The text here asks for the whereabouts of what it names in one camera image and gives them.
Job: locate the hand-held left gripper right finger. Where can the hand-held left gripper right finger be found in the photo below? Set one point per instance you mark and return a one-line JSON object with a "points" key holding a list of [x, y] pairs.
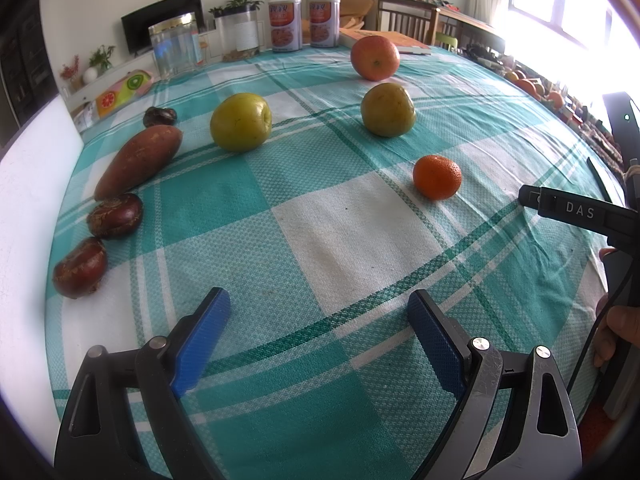
{"points": [[435, 345]]}

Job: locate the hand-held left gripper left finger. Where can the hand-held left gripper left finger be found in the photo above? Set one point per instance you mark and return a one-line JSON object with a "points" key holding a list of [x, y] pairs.
{"points": [[200, 340]]}

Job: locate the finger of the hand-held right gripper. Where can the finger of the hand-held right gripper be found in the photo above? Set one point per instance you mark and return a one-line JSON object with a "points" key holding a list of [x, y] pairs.
{"points": [[565, 206]]}

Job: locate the mandarin orange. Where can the mandarin orange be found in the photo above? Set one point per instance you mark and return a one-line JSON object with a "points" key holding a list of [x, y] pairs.
{"points": [[437, 176]]}

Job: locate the brown water chestnut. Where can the brown water chestnut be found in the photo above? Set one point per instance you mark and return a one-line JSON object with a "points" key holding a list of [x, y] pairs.
{"points": [[160, 117], [115, 215], [80, 266]]}

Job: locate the sweet potato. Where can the sweet potato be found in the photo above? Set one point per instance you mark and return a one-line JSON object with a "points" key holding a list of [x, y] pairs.
{"points": [[139, 161]]}

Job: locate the green apple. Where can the green apple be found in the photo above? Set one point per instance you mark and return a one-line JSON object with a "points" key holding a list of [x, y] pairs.
{"points": [[387, 110], [241, 122]]}

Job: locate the red apple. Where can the red apple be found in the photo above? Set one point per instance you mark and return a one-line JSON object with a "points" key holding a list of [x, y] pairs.
{"points": [[375, 57]]}

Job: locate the person's right hand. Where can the person's right hand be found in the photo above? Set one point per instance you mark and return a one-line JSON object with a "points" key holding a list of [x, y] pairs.
{"points": [[616, 330]]}

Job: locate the pile of oranges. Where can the pile of oranges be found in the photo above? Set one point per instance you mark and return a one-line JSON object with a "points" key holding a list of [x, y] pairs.
{"points": [[530, 85]]}

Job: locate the green checked tablecloth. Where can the green checked tablecloth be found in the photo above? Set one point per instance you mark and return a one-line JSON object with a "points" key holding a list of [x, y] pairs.
{"points": [[320, 230]]}

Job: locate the wooden side table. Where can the wooden side table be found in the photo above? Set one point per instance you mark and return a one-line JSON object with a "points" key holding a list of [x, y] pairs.
{"points": [[470, 25]]}

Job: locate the orange book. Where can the orange book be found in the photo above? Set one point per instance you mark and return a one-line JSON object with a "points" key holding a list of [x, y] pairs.
{"points": [[390, 41]]}

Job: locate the wooden chair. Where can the wooden chair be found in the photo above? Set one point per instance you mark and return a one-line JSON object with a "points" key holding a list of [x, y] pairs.
{"points": [[407, 20]]}

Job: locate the fruit print box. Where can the fruit print box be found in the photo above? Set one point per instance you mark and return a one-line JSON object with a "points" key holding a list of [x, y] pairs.
{"points": [[122, 91]]}

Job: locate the orange cushion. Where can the orange cushion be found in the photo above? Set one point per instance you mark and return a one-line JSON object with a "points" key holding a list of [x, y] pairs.
{"points": [[352, 7]]}

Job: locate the clear plastic jar gold lid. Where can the clear plastic jar gold lid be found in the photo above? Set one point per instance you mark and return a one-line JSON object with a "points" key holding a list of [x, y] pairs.
{"points": [[175, 50]]}

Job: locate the small plant white vase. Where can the small plant white vase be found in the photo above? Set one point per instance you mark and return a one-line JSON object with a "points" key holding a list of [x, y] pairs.
{"points": [[100, 60]]}

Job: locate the red flower sprig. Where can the red flower sprig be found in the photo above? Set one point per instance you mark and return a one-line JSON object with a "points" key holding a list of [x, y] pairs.
{"points": [[70, 67]]}

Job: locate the orange label tin can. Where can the orange label tin can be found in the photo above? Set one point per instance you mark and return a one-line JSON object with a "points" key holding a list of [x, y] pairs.
{"points": [[285, 25], [324, 21]]}

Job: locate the glass vase white label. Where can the glass vase white label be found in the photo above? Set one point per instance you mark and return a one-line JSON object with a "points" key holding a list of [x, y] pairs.
{"points": [[239, 35]]}

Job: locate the black monitor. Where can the black monitor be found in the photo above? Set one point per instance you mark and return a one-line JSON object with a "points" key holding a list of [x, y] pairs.
{"points": [[150, 20]]}

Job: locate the dark cabinet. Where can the dark cabinet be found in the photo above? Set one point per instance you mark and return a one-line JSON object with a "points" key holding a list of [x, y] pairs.
{"points": [[22, 65]]}

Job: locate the green potted plant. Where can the green potted plant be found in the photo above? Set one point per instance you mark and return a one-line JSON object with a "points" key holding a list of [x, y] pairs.
{"points": [[242, 1]]}

